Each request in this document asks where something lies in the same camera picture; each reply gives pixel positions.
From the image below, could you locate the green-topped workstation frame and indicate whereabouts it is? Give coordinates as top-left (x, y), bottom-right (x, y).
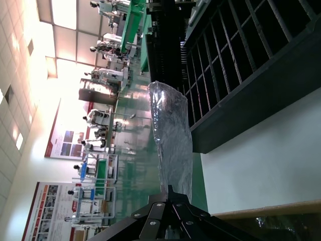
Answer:
top-left (72, 152), bottom-right (119, 186)

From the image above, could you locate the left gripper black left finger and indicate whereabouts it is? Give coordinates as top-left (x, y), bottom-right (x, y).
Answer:
top-left (131, 185), bottom-right (174, 241)

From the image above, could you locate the blue-railed metal rack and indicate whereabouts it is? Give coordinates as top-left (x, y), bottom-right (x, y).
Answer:
top-left (74, 185), bottom-right (117, 222)

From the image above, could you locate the dark metal cabinet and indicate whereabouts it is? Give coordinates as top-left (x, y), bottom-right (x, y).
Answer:
top-left (78, 78), bottom-right (119, 102)

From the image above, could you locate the black slotted plastic container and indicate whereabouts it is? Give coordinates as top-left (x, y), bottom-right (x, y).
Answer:
top-left (180, 0), bottom-right (321, 154)

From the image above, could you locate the photo grid wall poster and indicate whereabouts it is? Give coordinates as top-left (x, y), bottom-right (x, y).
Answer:
top-left (21, 180), bottom-right (79, 241)

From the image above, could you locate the white-suited worker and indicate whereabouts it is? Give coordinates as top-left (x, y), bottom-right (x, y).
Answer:
top-left (80, 139), bottom-right (106, 155)
top-left (89, 0), bottom-right (119, 17)
top-left (82, 107), bottom-right (111, 130)
top-left (89, 39), bottom-right (119, 61)
top-left (73, 162), bottom-right (89, 177)
top-left (66, 189), bottom-right (79, 202)

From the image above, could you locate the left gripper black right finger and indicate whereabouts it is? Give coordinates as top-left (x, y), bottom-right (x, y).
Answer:
top-left (171, 190), bottom-right (211, 241)

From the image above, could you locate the white workshop machine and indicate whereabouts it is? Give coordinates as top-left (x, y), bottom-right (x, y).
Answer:
top-left (91, 67), bottom-right (131, 89)

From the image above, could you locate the red-bordered wall poster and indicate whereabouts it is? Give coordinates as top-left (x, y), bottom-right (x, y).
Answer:
top-left (44, 98), bottom-right (91, 160)

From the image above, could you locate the brown cardboard box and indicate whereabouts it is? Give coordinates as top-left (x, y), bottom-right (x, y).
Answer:
top-left (212, 199), bottom-right (321, 241)

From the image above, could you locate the bagged graphics card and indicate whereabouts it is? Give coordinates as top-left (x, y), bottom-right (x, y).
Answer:
top-left (252, 215), bottom-right (321, 241)

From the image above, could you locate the translucent grey antistatic bag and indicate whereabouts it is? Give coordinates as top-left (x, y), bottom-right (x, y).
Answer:
top-left (147, 80), bottom-right (194, 202)

